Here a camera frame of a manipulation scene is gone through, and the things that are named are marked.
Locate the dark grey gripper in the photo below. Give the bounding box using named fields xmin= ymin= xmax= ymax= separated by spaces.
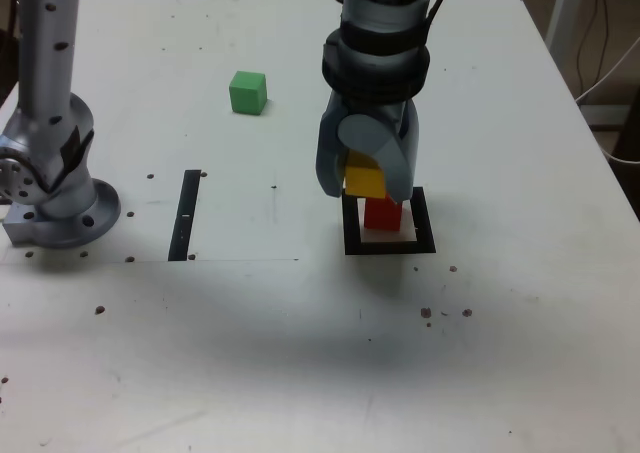
xmin=313 ymin=94 xmax=422 ymax=205

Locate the yellow cube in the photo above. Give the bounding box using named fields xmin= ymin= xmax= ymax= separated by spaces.
xmin=343 ymin=150 xmax=387 ymax=199

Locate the red cube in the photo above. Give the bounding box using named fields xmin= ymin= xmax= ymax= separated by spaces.
xmin=363 ymin=197 xmax=404 ymax=233

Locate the green cube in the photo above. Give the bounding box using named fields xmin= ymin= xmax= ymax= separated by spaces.
xmin=228 ymin=70 xmax=268 ymax=116

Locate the black tape square outline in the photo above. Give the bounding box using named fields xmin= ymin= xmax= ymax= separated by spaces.
xmin=341 ymin=186 xmax=437 ymax=256

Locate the black tape strip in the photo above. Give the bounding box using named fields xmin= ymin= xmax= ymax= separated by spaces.
xmin=167 ymin=169 xmax=202 ymax=263

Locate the grey box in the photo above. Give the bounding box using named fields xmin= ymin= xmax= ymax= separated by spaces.
xmin=581 ymin=103 xmax=632 ymax=132

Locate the black hanging cable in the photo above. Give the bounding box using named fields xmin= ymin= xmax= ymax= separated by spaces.
xmin=576 ymin=0 xmax=610 ymax=92

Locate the white metal post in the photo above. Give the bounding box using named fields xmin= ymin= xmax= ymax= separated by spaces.
xmin=544 ymin=0 xmax=589 ymax=67

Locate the white cable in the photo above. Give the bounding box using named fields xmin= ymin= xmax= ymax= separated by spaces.
xmin=574 ymin=37 xmax=640 ymax=104
xmin=598 ymin=136 xmax=640 ymax=165

